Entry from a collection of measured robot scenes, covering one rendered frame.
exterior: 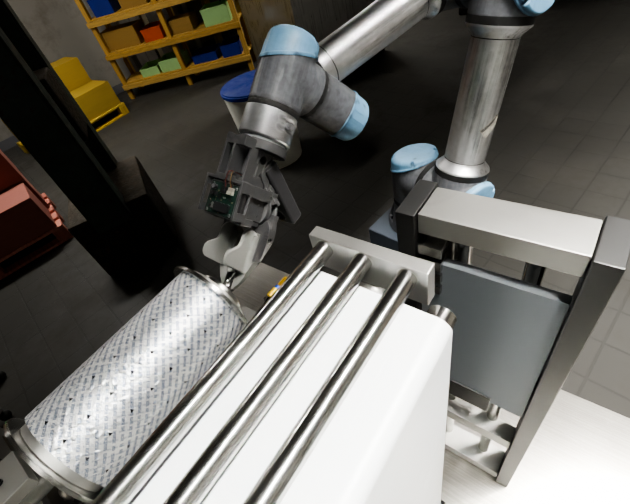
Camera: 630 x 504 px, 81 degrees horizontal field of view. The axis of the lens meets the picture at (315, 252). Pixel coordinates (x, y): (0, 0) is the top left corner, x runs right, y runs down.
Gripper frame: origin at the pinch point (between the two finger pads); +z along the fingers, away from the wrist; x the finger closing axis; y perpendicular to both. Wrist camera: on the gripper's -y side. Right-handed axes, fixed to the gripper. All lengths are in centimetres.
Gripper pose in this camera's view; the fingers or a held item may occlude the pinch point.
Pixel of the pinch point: (234, 278)
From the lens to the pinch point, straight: 57.1
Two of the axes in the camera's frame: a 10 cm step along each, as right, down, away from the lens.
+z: -2.9, 9.5, 0.7
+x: 7.9, 2.8, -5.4
